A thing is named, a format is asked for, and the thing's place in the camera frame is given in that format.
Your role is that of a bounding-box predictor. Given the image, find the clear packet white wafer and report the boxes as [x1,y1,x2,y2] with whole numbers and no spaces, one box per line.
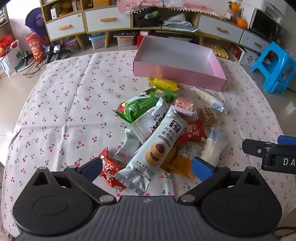
[200,128,229,167]
[191,86,226,114]

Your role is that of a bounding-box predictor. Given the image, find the yellow egg tray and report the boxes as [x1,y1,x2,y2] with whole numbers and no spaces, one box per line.
[208,44,230,59]

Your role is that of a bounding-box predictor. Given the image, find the white printed carton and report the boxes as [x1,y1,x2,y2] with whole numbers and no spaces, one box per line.
[239,51,259,66]

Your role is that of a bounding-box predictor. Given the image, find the small silver snack packet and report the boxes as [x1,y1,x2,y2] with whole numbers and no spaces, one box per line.
[113,128,142,164]

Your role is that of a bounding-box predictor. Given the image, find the white cabinet drawer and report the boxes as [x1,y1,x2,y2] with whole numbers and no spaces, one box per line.
[46,16,85,41]
[85,7,131,33]
[239,30,273,53]
[198,14,244,44]

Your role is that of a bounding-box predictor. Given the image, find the purple hat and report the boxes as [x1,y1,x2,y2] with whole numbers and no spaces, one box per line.
[25,7,50,37]

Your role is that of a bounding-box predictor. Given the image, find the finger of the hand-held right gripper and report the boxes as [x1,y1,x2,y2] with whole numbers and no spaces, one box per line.
[242,138,277,158]
[277,136,296,145]

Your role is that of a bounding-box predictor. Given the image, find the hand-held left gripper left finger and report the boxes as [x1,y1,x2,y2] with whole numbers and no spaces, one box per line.
[31,157,117,205]

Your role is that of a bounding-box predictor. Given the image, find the yellow biscuit packet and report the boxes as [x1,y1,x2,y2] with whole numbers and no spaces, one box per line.
[148,77,181,91]

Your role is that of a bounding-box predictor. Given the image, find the cherry print tablecloth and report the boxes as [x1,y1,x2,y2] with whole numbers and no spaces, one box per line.
[0,50,296,241]

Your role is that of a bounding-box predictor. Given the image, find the white shopping bag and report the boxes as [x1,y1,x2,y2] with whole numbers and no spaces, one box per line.
[0,39,23,77]

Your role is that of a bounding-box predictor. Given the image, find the pink cardboard box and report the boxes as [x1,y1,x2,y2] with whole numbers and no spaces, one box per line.
[132,35,227,92]

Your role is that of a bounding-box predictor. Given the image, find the white packet black print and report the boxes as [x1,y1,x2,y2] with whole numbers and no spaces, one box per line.
[129,97,174,144]

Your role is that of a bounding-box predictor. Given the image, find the tan biscuit clear packet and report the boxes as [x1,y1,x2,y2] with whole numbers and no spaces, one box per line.
[199,105,220,127]

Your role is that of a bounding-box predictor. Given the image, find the red snack packet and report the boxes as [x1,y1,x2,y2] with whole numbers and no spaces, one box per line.
[176,120,208,146]
[98,148,127,191]

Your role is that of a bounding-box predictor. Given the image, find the folded pale cloths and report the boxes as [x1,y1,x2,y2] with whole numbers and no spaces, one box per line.
[161,13,199,33]

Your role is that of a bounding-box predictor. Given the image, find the red box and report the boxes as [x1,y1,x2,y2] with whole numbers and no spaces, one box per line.
[136,32,153,48]

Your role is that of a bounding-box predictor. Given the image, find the black basket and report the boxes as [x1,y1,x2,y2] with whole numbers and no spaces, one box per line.
[135,11,163,28]

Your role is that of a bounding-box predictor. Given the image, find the green snack packet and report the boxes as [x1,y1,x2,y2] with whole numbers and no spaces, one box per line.
[150,86,177,103]
[115,91,167,124]

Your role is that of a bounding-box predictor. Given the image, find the orange snack packet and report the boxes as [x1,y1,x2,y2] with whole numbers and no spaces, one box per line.
[161,142,204,181]

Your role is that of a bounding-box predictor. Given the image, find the red gift bag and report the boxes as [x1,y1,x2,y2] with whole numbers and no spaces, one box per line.
[25,32,48,62]

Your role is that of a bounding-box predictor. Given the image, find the blue lid storage box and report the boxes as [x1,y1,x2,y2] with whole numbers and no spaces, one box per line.
[88,33,107,49]

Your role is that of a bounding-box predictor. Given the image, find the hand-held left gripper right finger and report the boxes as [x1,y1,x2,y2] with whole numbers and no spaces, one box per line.
[178,156,264,205]

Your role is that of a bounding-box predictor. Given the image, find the pink cereal bar packet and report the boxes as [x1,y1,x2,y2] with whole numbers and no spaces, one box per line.
[171,98,197,117]

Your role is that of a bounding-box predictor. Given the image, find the blue plastic stool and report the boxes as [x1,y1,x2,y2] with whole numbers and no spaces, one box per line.
[250,41,296,97]

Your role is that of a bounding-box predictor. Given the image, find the black microwave oven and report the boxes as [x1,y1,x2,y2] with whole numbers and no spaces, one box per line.
[248,8,283,43]

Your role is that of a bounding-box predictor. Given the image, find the long silver cookie packet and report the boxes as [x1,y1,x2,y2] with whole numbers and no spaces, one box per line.
[114,107,189,197]

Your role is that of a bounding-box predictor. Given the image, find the clear storage box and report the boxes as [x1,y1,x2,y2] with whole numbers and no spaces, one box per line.
[113,32,136,47]

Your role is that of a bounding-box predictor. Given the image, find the long wooden cabinet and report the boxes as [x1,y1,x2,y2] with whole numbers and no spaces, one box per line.
[39,0,287,55]

